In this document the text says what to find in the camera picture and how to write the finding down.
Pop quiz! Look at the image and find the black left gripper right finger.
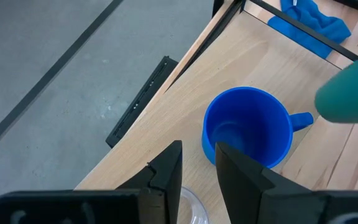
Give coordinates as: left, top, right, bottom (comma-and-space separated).
214, 141, 328, 224

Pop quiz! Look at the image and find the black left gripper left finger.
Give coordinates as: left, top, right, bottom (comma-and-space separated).
116, 139, 183, 224

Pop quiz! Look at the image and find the clear plastic cup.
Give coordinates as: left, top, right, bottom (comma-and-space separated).
177, 185, 209, 224

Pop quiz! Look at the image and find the blue plastic mug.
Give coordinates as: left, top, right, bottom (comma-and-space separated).
201, 86, 314, 169

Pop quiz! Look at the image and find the green plastic cup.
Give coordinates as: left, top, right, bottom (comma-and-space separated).
314, 49, 358, 124

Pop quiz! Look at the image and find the wooden shelf with black legs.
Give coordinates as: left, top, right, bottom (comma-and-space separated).
74, 0, 358, 224

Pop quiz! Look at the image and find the blue cloth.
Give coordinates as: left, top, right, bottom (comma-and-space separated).
267, 0, 352, 60

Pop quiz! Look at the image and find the black metal table frame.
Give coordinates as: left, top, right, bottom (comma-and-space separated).
105, 0, 247, 149

